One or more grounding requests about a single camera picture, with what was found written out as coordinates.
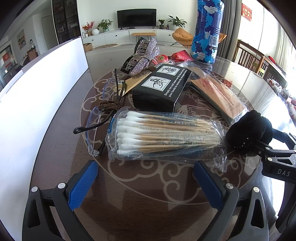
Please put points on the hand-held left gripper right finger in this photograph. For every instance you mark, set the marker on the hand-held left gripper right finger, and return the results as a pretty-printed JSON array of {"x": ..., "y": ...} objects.
[{"x": 208, "y": 183}]

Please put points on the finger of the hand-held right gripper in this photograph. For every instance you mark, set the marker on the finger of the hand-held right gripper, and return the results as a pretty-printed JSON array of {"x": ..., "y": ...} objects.
[
  {"x": 266, "y": 150},
  {"x": 290, "y": 141}
]

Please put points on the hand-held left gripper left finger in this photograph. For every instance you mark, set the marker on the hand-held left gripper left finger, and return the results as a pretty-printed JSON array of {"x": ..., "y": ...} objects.
[{"x": 83, "y": 183}]

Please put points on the black velvet scrunchie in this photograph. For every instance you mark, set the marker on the black velvet scrunchie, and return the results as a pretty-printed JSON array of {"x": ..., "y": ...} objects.
[{"x": 249, "y": 127}]

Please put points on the cotton swab packet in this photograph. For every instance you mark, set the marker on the cotton swab packet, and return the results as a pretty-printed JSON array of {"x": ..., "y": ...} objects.
[{"x": 161, "y": 136}]

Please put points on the bagged tan phone case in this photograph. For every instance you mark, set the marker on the bagged tan phone case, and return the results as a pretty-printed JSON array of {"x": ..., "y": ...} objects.
[{"x": 219, "y": 97}]

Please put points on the rhinestone bow hair claw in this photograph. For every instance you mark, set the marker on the rhinestone bow hair claw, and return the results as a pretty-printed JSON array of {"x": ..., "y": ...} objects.
[{"x": 143, "y": 60}]

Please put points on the patterned glass desktop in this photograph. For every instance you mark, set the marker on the patterned glass desktop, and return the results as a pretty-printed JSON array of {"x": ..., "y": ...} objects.
[{"x": 148, "y": 204}]

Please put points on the colourful clutter pile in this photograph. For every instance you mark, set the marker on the colourful clutter pile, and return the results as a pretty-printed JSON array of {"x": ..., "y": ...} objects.
[{"x": 282, "y": 90}]

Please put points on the clear blue safety glasses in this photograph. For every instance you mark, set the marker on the clear blue safety glasses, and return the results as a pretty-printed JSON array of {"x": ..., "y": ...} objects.
[{"x": 94, "y": 129}]

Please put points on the wooden dining chair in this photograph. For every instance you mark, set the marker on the wooden dining chair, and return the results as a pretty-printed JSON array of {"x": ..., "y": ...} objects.
[
  {"x": 272, "y": 69},
  {"x": 247, "y": 55}
]

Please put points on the black printed box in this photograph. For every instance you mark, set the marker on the black printed box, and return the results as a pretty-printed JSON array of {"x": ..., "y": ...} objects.
[{"x": 157, "y": 92}]

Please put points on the tan flat package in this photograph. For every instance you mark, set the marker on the tan flat package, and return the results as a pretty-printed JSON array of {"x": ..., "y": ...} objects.
[{"x": 136, "y": 82}]

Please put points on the red candy packet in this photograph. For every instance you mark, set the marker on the red candy packet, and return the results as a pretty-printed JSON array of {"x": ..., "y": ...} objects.
[{"x": 182, "y": 55}]

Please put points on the blue camouflage bottle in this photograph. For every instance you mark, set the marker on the blue camouflage bottle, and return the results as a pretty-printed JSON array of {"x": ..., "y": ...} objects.
[{"x": 205, "y": 34}]

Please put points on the small red wrapped candy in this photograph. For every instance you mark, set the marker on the small red wrapped candy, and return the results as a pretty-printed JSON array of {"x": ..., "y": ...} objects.
[{"x": 161, "y": 59}]

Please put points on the grey curtain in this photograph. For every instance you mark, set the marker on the grey curtain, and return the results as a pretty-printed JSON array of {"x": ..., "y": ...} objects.
[{"x": 229, "y": 23}]

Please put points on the cardboard box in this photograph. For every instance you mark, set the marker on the cardboard box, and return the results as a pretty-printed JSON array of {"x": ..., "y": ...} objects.
[{"x": 87, "y": 47}]

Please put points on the orange lounge chair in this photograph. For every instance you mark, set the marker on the orange lounge chair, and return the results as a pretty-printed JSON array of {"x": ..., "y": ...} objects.
[{"x": 181, "y": 34}]

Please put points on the red door banner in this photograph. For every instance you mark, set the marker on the red door banner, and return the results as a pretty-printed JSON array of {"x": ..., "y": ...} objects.
[{"x": 7, "y": 57}]

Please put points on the round white vase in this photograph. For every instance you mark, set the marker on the round white vase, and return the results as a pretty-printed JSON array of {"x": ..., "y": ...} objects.
[{"x": 95, "y": 32}]

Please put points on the white television cabinet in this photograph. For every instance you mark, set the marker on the white television cabinet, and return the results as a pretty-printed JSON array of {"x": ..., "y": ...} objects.
[{"x": 120, "y": 36}]

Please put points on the red flowers in vase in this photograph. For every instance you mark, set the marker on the red flowers in vase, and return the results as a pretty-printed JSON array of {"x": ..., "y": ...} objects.
[{"x": 89, "y": 29}]

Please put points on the large leafy potted plant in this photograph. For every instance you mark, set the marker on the large leafy potted plant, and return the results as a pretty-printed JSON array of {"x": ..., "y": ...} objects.
[{"x": 177, "y": 21}]

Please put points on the wooden bench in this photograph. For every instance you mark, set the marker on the wooden bench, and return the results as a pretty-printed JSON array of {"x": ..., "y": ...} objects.
[{"x": 142, "y": 34}]

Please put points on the dark glass display cabinet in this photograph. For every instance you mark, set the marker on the dark glass display cabinet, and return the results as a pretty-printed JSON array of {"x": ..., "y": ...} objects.
[{"x": 64, "y": 20}]

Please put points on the small green potted plant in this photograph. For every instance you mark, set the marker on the small green potted plant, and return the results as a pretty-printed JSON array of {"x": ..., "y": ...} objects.
[{"x": 161, "y": 23}]

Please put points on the black television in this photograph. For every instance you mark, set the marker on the black television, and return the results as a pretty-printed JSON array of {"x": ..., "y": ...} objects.
[{"x": 136, "y": 18}]

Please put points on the red wall decoration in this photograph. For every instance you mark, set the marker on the red wall decoration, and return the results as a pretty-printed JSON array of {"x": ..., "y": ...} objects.
[{"x": 246, "y": 12}]

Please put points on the framed wall picture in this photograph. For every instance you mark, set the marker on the framed wall picture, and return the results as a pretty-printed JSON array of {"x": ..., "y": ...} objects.
[{"x": 21, "y": 39}]

